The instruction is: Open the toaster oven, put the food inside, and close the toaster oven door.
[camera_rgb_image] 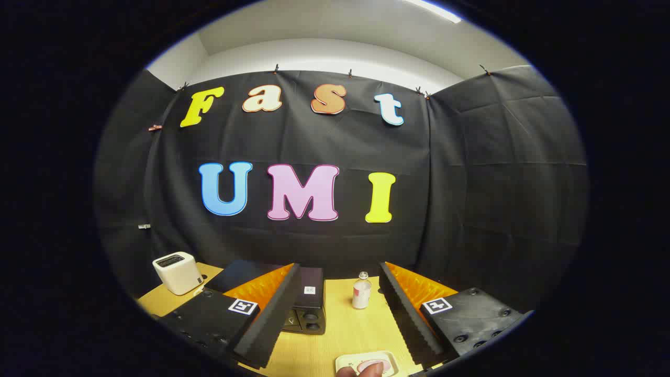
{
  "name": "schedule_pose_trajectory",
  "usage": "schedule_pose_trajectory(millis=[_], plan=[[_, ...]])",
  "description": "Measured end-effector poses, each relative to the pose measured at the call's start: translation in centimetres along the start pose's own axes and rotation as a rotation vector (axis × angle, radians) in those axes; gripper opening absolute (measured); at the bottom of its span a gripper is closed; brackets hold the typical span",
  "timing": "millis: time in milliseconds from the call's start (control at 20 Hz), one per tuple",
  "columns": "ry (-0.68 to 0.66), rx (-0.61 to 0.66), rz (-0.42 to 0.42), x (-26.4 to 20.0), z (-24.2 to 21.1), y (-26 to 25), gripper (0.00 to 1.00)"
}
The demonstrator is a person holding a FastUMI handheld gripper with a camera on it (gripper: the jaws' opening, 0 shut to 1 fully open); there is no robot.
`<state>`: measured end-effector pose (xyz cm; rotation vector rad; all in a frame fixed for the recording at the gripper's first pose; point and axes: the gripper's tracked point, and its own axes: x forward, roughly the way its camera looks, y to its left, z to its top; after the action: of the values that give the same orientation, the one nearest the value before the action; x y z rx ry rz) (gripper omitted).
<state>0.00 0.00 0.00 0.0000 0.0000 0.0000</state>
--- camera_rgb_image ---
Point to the small clear bottle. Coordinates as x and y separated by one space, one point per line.
361 296

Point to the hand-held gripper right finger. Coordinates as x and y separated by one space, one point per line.
405 319

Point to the cream square tray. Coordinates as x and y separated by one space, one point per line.
348 361

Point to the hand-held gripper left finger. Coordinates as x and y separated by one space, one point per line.
272 319

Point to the black toaster oven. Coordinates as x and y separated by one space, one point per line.
241 272

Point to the black backdrop cloth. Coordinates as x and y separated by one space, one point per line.
471 183

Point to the white bread toaster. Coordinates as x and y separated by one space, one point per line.
178 275

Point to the pink ham slice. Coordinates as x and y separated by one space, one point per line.
382 364

